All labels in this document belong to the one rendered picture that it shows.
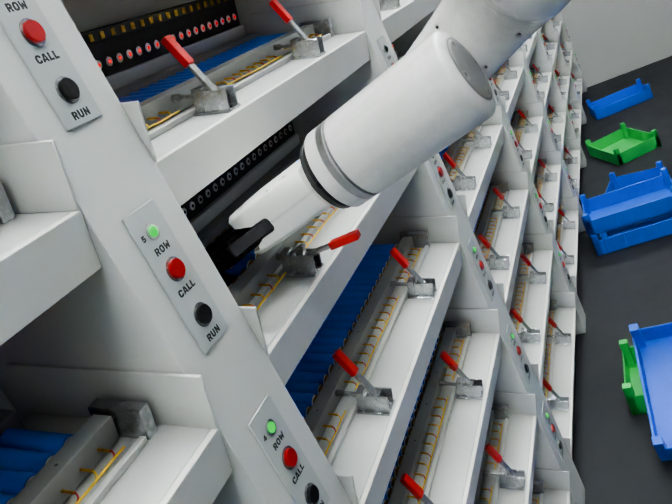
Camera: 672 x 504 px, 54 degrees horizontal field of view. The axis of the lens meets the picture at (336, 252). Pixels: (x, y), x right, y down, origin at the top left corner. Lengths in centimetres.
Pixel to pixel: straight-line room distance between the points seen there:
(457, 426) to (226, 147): 60
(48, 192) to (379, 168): 26
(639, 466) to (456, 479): 71
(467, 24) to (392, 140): 14
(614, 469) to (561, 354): 35
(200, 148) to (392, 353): 42
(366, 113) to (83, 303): 27
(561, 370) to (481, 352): 60
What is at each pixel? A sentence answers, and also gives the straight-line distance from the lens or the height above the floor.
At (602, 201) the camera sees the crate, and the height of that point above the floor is 11.
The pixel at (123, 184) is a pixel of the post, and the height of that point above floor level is 106.
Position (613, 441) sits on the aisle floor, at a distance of 170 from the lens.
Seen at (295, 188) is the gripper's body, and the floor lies 98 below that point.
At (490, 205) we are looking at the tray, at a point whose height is 52.
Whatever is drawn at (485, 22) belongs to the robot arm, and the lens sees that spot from 62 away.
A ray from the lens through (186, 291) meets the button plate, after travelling 53.
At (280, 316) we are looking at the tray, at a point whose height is 87.
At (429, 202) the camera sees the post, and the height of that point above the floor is 76.
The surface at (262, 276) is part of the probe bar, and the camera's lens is 71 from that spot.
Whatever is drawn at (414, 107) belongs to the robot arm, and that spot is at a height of 101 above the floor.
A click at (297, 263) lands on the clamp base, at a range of 72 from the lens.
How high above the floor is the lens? 109
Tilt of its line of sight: 17 degrees down
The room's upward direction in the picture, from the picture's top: 27 degrees counter-clockwise
